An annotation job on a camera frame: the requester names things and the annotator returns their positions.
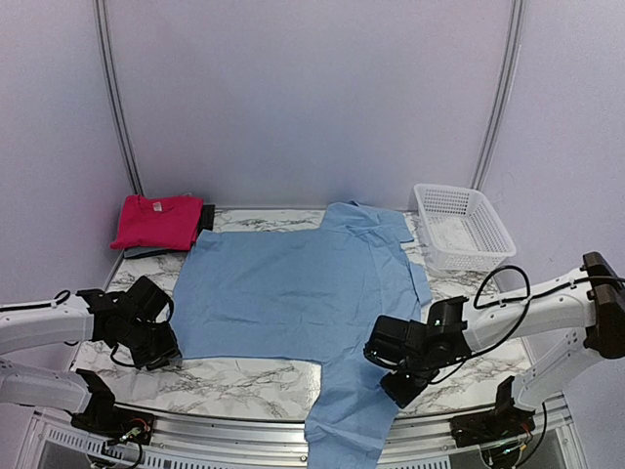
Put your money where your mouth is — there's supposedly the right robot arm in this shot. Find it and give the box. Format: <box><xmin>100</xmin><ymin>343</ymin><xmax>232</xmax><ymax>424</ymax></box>
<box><xmin>363</xmin><ymin>252</ymin><xmax>624</xmax><ymax>438</ymax></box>

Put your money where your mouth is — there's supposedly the white plastic laundry basket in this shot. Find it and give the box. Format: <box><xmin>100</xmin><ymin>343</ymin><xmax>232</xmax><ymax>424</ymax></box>
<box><xmin>413</xmin><ymin>184</ymin><xmax>517</xmax><ymax>273</ymax></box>

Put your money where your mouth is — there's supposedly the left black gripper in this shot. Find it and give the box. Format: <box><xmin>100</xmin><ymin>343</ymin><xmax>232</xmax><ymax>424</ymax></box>
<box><xmin>122</xmin><ymin>320</ymin><xmax>182</xmax><ymax>371</ymax></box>

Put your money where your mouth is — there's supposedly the folded black garment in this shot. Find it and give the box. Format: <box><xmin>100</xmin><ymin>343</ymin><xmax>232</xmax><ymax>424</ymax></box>
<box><xmin>196</xmin><ymin>204</ymin><xmax>216</xmax><ymax>235</ymax></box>

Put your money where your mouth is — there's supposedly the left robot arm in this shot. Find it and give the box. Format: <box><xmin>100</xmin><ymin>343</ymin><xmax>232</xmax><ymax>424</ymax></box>
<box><xmin>1</xmin><ymin>277</ymin><xmax>182</xmax><ymax>436</ymax></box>

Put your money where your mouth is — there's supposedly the right wall aluminium profile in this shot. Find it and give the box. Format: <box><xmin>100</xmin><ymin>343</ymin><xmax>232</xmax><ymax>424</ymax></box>
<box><xmin>471</xmin><ymin>0</ymin><xmax>526</xmax><ymax>191</ymax></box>

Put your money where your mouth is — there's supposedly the light blue shirt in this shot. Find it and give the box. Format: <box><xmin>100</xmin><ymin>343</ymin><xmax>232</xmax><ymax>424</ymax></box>
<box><xmin>172</xmin><ymin>202</ymin><xmax>432</xmax><ymax>468</ymax></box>

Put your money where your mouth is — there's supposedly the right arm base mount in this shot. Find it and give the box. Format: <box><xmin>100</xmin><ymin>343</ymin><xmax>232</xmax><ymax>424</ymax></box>
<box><xmin>450</xmin><ymin>409</ymin><xmax>535</xmax><ymax>448</ymax></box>

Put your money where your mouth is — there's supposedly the left wall aluminium profile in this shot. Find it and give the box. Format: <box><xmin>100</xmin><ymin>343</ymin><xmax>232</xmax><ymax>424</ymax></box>
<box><xmin>93</xmin><ymin>0</ymin><xmax>145</xmax><ymax>195</ymax></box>

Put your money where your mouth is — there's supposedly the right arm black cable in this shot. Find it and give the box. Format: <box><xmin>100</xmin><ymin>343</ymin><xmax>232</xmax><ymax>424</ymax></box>
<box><xmin>429</xmin><ymin>264</ymin><xmax>625</xmax><ymax>387</ymax></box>

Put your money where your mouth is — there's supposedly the wall aluminium profile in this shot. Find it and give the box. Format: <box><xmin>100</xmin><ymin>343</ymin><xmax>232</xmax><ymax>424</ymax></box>
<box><xmin>93</xmin><ymin>0</ymin><xmax>145</xmax><ymax>195</ymax></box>
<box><xmin>471</xmin><ymin>0</ymin><xmax>526</xmax><ymax>191</ymax></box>

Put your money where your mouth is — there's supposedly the magenta t-shirt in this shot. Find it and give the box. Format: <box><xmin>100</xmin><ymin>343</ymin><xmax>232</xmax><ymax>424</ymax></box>
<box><xmin>109</xmin><ymin>194</ymin><xmax>203</xmax><ymax>251</ymax></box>

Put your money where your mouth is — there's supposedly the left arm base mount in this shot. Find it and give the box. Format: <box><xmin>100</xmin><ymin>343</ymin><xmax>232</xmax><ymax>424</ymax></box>
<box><xmin>69</xmin><ymin>406</ymin><xmax>155</xmax><ymax>446</ymax></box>

